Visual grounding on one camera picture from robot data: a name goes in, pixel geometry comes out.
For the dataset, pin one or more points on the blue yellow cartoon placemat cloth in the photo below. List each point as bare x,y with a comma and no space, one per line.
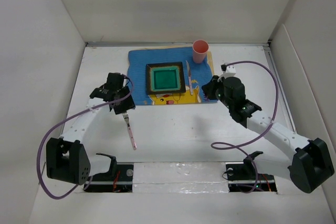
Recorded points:
201,74

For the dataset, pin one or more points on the pink plastic cup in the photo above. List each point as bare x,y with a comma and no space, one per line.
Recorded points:
200,49

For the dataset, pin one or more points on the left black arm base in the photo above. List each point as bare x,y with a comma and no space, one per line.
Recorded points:
118,179

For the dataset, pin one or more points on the green square ceramic plate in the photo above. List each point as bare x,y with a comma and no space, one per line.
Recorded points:
163,78

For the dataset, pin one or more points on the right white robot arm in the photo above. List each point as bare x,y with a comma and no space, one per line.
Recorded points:
308,163

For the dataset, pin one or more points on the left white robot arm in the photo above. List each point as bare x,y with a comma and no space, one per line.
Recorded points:
66,157

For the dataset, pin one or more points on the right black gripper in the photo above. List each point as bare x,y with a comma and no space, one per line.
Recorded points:
209,88

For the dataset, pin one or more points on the pink handled knife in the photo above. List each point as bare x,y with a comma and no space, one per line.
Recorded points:
189,77

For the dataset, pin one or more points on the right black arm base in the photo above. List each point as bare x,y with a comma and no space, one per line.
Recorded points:
241,177

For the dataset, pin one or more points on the pink handled fork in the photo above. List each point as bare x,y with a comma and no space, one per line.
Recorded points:
127,121

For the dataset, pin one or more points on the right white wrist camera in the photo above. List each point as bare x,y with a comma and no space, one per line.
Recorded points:
228,70

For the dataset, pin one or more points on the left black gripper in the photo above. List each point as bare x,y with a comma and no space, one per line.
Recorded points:
128,105

